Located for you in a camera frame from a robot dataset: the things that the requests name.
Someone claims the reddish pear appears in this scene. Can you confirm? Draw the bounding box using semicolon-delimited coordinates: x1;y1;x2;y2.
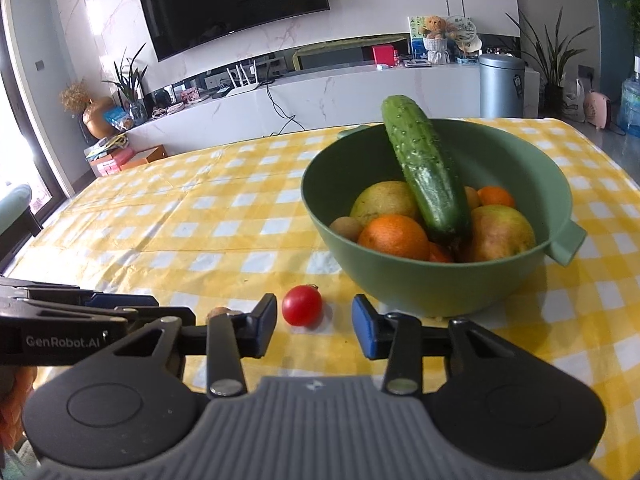
465;205;537;262

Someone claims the brown longan fruit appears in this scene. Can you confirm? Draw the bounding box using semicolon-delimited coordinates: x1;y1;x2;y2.
329;216;363;243
205;307;244;324

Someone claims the white paper fan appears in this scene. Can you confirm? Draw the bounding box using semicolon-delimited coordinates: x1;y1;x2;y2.
446;15;483;55

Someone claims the red box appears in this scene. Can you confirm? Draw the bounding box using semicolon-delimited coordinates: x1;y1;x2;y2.
372;44;397;67

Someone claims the green cushioned chair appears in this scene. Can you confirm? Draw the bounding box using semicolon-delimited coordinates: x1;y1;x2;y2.
0;184;42;272

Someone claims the potted snake plant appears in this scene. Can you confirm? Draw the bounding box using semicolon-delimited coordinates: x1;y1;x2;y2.
506;6;594;118

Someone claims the silver trash can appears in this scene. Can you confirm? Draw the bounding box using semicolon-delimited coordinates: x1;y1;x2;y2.
478;53;525;119

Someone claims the green plastic bowl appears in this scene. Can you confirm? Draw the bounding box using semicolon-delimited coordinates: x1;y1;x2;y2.
302;119;587;318

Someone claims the orange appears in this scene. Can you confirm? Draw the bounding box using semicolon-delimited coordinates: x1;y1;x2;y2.
358;214;431;261

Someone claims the tangerine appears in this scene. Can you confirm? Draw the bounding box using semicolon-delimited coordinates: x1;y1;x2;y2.
430;243;454;263
477;185;516;208

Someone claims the small potted green plant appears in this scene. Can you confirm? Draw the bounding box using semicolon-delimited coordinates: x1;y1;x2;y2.
103;44;148;127

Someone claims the black power cable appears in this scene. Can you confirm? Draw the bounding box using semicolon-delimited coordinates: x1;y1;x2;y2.
264;84;307;137

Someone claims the operator hand orange glove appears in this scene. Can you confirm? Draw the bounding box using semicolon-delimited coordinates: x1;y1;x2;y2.
1;366;38;451

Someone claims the white marble tv cabinet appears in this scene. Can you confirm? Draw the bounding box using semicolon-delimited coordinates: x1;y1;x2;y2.
124;62;484;156

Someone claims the blue water jug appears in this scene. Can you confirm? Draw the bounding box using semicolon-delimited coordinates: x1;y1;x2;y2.
617;55;640;138

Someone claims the copper vase with flowers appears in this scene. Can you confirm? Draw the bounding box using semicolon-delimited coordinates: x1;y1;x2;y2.
60;80;116;140

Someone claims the teddy bear toy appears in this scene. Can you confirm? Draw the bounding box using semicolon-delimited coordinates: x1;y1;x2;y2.
422;15;447;39

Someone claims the green cucumber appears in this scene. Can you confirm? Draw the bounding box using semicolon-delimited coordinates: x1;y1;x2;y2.
381;94;471;243

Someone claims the yellow checkered tablecloth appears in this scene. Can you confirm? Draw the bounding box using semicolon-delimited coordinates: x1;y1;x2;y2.
10;119;639;479

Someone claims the pink piggy heater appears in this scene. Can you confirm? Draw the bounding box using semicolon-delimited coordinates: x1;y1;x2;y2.
584;90;611;130

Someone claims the green yellow pear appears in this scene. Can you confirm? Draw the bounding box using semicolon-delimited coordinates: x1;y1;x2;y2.
349;181;420;226

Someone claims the red cherry tomato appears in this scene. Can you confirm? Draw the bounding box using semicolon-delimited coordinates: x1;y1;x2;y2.
281;284;323;327

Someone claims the stack of books and boxes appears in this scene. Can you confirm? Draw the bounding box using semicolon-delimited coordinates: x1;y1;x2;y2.
85;133;167;178

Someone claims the white wifi router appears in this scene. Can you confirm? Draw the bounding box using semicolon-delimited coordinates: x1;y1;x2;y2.
226;61;260;96

